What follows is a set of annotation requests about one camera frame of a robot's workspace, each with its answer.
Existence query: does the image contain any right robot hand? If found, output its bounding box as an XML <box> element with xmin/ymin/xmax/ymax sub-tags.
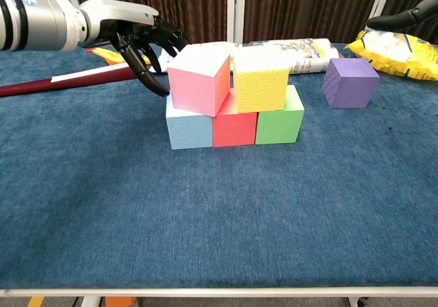
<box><xmin>365</xmin><ymin>0</ymin><xmax>438</xmax><ymax>31</ymax></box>

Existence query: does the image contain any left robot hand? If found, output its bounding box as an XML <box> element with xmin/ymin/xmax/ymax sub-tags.
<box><xmin>77</xmin><ymin>0</ymin><xmax>191</xmax><ymax>98</ymax></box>

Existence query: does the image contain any purple foam cube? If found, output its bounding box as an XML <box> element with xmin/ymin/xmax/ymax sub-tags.
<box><xmin>322</xmin><ymin>57</ymin><xmax>381</xmax><ymax>109</ymax></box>

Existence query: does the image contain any pink foam cube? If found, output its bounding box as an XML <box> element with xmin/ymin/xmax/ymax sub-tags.
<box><xmin>166</xmin><ymin>42</ymin><xmax>231</xmax><ymax>118</ymax></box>

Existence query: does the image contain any light blue foam cube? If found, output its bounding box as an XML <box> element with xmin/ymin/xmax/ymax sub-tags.
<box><xmin>165</xmin><ymin>94</ymin><xmax>214</xmax><ymax>150</ymax></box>

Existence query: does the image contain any yellow foam cube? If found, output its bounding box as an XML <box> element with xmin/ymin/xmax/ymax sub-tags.
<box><xmin>232</xmin><ymin>45</ymin><xmax>289</xmax><ymax>114</ymax></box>

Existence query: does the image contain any green foam cube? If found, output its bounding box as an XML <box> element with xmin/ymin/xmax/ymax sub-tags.
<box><xmin>255</xmin><ymin>84</ymin><xmax>305</xmax><ymax>146</ymax></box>

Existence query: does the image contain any red foam cube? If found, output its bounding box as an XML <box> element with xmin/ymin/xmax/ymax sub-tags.
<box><xmin>211</xmin><ymin>88</ymin><xmax>258</xmax><ymax>148</ymax></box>

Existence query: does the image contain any yellow bag of cotton balls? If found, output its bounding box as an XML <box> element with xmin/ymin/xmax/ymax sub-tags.
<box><xmin>344</xmin><ymin>29</ymin><xmax>438</xmax><ymax>81</ymax></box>

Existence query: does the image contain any yellow rubber chicken toy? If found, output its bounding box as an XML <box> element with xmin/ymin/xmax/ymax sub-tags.
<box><xmin>86</xmin><ymin>46</ymin><xmax>151</xmax><ymax>66</ymax></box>

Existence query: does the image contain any white tissue pack green print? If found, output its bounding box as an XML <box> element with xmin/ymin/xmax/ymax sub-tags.
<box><xmin>155</xmin><ymin>42</ymin><xmax>188</xmax><ymax>74</ymax></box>

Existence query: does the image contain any long dark red box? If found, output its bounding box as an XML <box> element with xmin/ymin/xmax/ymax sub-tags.
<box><xmin>0</xmin><ymin>62</ymin><xmax>140</xmax><ymax>98</ymax></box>

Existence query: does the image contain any blue fabric table cover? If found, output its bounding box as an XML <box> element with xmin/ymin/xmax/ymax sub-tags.
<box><xmin>0</xmin><ymin>42</ymin><xmax>438</xmax><ymax>289</ymax></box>

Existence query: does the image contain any orange object under table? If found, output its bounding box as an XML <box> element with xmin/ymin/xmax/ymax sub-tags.
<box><xmin>105</xmin><ymin>296</ymin><xmax>137</xmax><ymax>307</ymax></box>

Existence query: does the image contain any white table frame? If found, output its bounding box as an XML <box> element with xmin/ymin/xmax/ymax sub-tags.
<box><xmin>0</xmin><ymin>287</ymin><xmax>438</xmax><ymax>307</ymax></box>

